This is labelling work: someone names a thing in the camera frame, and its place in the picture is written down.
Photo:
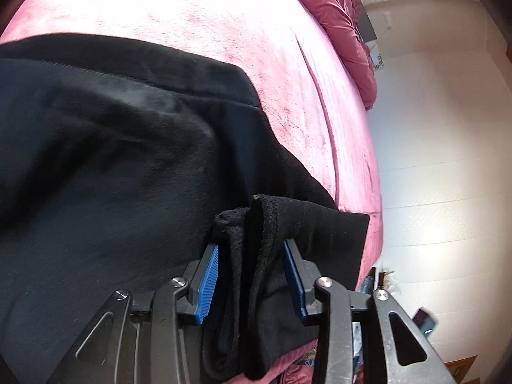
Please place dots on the bed with pink sheet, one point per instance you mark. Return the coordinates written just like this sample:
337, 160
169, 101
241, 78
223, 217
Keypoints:
220, 16

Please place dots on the crimson duvet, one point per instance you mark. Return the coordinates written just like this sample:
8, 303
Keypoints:
340, 12

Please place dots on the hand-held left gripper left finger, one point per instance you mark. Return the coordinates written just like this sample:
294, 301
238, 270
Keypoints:
208, 284

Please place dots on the dark smartphone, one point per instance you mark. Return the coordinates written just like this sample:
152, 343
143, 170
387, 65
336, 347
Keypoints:
424, 320

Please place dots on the black embroidered pants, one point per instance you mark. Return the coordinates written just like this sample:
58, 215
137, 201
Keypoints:
120, 168

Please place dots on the grey and white headboard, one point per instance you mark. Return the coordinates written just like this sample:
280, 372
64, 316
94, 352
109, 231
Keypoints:
366, 28

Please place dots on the brown wooden furniture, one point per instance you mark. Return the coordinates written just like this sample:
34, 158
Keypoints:
464, 370

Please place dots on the patterned cloth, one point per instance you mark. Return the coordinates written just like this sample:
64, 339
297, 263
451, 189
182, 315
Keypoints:
300, 370

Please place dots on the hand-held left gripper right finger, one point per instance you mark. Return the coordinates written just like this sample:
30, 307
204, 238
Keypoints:
292, 284

